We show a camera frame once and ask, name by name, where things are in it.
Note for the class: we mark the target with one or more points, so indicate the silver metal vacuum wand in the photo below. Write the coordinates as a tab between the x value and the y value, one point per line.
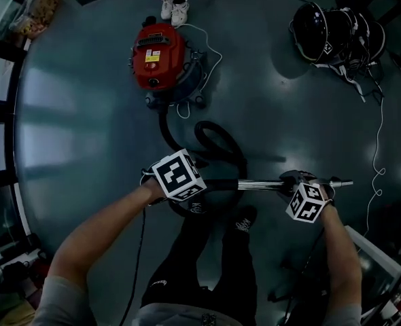
261	183

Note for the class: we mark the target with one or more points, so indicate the box of yellow toys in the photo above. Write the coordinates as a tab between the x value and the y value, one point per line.
37	9

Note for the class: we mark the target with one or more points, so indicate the person's black trousers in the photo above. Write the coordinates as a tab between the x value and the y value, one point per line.
227	267

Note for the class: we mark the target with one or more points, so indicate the white desk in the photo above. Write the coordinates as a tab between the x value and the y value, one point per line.
374	250

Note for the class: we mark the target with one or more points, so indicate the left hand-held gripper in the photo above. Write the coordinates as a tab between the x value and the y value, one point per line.
178	177

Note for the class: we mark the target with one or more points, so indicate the person's left forearm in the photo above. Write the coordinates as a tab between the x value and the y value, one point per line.
102	236

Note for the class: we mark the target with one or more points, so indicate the person's right forearm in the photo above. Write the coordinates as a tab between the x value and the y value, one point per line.
340	260

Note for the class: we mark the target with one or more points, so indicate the black helmet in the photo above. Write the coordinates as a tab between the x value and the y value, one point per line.
343	29
377	39
362	36
309	26

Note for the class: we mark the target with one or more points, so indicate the red and teal vacuum cleaner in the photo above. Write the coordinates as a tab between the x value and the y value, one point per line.
156	56

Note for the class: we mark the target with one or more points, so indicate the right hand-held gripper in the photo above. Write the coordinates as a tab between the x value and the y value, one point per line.
306	204

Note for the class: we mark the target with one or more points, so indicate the person's grey shirt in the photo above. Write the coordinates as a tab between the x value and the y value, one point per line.
61	304

